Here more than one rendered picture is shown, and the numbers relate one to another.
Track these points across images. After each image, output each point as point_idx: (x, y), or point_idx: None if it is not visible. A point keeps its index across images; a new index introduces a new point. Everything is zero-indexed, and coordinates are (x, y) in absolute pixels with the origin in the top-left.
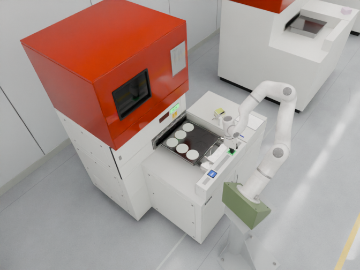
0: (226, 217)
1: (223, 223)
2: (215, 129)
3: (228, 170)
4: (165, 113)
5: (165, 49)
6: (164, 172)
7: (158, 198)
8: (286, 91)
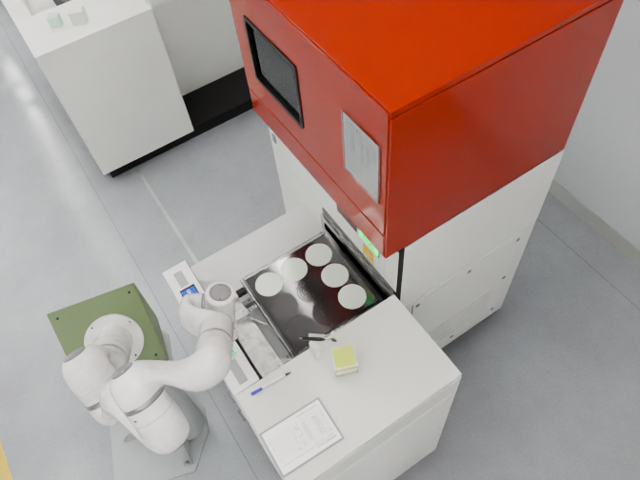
0: (248, 432)
1: (239, 421)
2: None
3: None
4: None
5: (331, 91)
6: (264, 239)
7: None
8: (120, 368)
